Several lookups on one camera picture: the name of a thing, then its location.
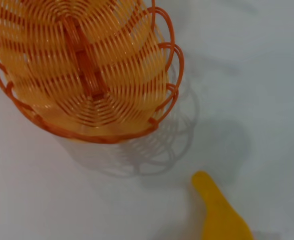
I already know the orange wire basket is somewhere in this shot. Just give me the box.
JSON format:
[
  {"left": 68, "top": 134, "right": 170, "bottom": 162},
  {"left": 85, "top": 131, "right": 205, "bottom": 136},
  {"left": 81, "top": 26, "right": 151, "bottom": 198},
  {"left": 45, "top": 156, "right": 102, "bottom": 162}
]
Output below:
[{"left": 0, "top": 0, "right": 185, "bottom": 146}]

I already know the yellow banana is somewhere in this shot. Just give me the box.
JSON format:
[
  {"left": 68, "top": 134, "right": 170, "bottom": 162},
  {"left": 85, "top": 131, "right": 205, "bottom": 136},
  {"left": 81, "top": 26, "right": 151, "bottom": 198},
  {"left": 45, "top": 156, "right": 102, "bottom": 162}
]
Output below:
[{"left": 191, "top": 170, "right": 255, "bottom": 240}]

